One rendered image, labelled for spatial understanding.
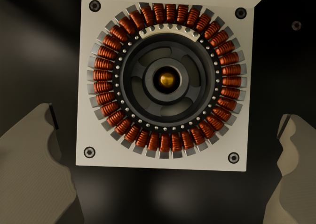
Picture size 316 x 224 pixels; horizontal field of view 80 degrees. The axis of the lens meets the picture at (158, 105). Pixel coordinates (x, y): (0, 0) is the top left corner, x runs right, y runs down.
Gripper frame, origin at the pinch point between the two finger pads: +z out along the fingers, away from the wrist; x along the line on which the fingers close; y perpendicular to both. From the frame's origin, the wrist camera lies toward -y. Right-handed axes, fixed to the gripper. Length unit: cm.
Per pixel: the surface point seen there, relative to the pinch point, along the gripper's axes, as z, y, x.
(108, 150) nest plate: 1.8, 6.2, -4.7
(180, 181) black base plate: 1.4, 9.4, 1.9
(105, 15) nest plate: 7.6, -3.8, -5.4
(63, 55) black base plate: 7.0, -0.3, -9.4
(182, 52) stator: 4.8, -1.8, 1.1
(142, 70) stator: 4.0, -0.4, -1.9
